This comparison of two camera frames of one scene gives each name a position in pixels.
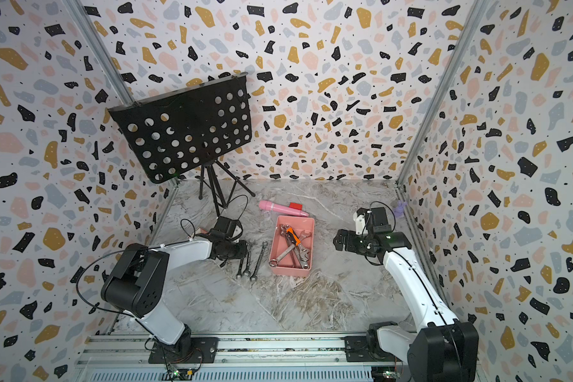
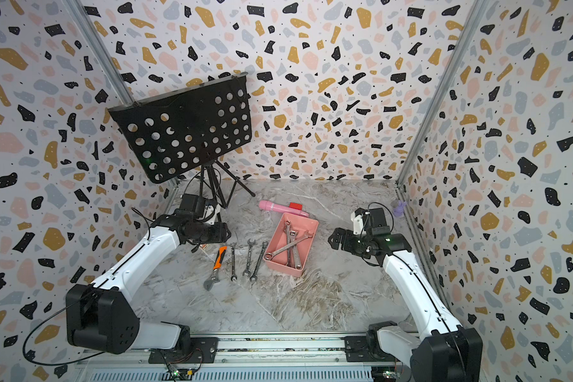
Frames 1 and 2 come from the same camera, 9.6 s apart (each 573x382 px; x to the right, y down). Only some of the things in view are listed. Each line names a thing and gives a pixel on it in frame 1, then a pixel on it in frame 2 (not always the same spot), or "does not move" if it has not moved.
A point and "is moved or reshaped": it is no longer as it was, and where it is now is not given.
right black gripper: x=348 y=245 does not move
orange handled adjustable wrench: x=286 y=230 → x=217 y=265
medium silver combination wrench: x=255 y=276 does not move
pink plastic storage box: x=292 y=246 does not move
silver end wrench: x=240 y=267 is moved or reshaped
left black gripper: x=241 y=251 → x=220 y=233
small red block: x=295 y=205 does not move
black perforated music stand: x=175 y=131 does not move
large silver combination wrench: x=274 y=263 → x=269 y=255
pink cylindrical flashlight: x=274 y=207 does not move
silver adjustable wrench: x=302 y=253 → x=293 y=237
